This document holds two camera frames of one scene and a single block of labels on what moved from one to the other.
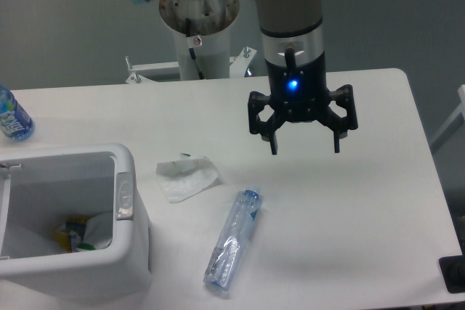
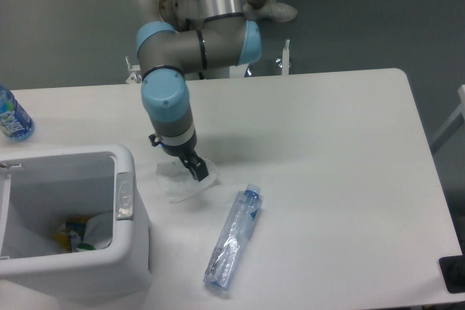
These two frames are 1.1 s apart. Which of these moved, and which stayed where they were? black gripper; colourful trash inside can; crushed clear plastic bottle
Moved: black gripper
Stayed: crushed clear plastic bottle; colourful trash inside can
